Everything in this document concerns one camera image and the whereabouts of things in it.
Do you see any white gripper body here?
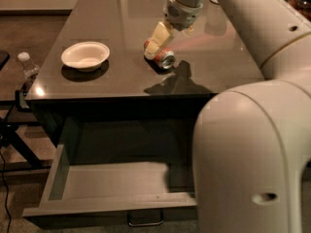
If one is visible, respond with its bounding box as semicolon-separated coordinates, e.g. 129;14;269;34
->
163;0;203;31

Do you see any red coke can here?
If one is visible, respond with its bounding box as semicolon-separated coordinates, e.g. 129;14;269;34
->
144;39;176;70

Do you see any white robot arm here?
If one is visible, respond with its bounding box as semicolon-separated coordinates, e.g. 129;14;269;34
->
145;0;311;233

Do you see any open grey top drawer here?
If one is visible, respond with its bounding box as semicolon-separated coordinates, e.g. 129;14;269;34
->
22;117;197;229

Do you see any grey cabinet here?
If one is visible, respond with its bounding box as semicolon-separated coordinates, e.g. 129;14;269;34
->
27;0;263;143

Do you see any white paper bowl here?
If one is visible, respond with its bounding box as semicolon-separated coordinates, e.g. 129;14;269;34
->
61;42;110;72

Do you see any clear plastic water bottle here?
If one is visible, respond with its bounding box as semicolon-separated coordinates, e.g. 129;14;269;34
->
17;52;40;83

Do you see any black side table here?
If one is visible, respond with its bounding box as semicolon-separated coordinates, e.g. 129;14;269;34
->
0;50;52;173

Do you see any metal drawer handle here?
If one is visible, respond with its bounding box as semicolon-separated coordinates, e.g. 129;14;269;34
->
127;210;163;227

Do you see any black cable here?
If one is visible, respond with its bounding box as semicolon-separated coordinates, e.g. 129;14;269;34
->
0;146;14;233

